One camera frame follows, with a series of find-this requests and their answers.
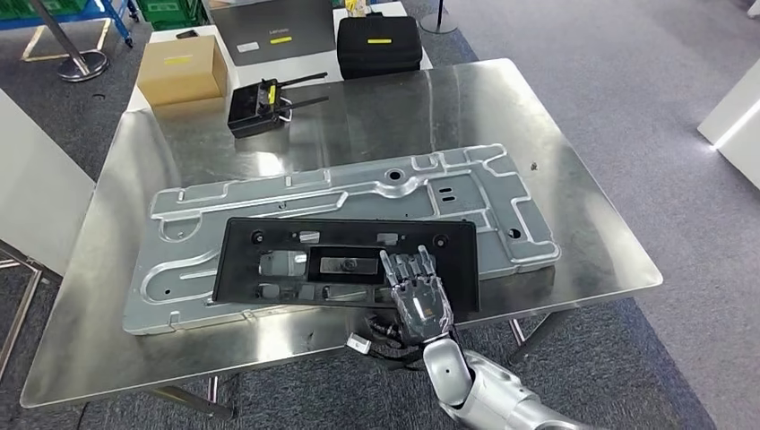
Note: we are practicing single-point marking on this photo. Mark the chrome stanchion post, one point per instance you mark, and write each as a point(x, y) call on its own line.
point(83, 64)

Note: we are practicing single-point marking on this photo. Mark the white board on metal stand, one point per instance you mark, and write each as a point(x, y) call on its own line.
point(35, 196)

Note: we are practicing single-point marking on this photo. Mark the green crate stack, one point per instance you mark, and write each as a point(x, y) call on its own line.
point(41, 7)
point(169, 13)

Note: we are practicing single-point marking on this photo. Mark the grey laptop box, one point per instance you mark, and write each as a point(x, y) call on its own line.
point(273, 32)

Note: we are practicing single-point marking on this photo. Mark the white side table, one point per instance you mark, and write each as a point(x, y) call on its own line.
point(285, 71)

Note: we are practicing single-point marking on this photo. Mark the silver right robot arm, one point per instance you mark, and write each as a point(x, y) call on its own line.
point(487, 392)

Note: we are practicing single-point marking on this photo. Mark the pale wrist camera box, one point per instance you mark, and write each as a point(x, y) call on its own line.
point(358, 343)

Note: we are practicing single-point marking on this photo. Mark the black phone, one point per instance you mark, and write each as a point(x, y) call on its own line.
point(187, 34)

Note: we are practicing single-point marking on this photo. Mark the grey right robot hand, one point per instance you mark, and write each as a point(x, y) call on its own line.
point(424, 311)

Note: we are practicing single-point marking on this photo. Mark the black plastic plate frame part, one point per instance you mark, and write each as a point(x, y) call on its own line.
point(237, 267)

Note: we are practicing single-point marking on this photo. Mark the white counter with light strips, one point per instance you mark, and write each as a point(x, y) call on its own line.
point(736, 136)

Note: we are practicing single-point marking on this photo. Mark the blue warehouse rack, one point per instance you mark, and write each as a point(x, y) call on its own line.
point(116, 18)

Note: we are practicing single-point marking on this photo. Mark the brown cardboard box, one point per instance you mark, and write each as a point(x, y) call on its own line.
point(178, 74)

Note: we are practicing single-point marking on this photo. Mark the black carry case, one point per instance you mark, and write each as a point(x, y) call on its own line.
point(380, 56)

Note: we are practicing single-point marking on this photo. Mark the grey metal panel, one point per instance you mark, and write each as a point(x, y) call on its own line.
point(178, 237)

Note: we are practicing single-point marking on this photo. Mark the black remote controller with antennas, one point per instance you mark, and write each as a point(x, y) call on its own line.
point(249, 116)

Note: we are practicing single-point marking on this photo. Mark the stainless steel workbench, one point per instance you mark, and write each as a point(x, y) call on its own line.
point(386, 118)

